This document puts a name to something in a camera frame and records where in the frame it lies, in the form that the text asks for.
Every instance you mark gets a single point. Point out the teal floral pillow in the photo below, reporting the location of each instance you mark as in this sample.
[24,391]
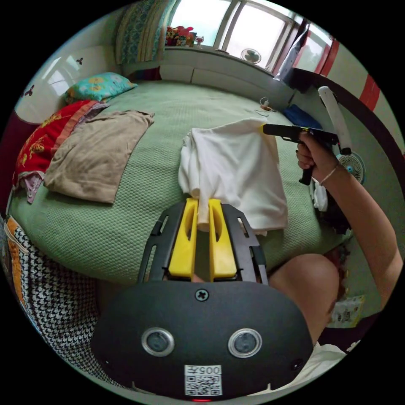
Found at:
[101,85]

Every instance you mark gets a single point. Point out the small blue fan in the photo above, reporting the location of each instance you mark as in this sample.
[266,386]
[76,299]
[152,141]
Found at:
[352,166]

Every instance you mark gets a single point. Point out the printed packet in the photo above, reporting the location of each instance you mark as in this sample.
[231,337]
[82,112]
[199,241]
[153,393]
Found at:
[346,311]

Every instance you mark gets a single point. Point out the colourful toys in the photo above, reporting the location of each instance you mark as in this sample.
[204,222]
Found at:
[182,36]

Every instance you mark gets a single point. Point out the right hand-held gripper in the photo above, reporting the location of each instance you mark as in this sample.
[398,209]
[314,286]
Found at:
[313,133]

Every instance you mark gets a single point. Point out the window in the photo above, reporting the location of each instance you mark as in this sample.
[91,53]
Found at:
[253,28]

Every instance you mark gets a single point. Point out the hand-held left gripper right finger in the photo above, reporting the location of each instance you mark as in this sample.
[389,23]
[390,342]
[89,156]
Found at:
[223,253]

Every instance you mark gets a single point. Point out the beige garment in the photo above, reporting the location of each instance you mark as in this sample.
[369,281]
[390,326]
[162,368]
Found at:
[95,155]

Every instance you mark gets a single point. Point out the houndstooth patterned cloth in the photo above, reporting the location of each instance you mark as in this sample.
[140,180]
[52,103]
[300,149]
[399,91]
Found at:
[63,310]

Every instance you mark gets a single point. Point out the person's body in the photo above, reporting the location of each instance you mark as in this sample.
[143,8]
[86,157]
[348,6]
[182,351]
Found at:
[303,284]

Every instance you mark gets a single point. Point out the hanging garment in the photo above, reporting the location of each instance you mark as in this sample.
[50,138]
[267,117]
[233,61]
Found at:
[292,50]

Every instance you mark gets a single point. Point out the small white fan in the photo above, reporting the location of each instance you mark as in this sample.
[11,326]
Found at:
[251,56]

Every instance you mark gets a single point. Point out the pile of clothes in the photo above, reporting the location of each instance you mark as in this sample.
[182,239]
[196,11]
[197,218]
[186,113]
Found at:
[333,212]

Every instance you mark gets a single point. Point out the person's right forearm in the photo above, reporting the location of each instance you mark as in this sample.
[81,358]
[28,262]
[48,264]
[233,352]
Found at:
[367,221]

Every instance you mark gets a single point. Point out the person's right hand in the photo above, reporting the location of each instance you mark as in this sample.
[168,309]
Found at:
[321,158]

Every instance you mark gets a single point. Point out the white t-shirt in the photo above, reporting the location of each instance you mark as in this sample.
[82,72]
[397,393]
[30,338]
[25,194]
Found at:
[234,164]

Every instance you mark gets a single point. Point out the patterned curtain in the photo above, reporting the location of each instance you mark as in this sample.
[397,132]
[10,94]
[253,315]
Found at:
[142,31]

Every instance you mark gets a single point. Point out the red floral blanket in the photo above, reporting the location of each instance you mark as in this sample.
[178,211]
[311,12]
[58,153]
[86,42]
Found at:
[38,145]

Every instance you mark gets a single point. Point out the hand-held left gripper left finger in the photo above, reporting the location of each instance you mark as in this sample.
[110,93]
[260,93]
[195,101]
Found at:
[182,250]

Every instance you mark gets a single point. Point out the blue cloth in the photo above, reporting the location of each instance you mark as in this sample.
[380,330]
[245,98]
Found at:
[302,116]

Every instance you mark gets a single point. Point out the bed with green mat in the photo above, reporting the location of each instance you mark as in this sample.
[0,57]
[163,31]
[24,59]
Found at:
[101,240]

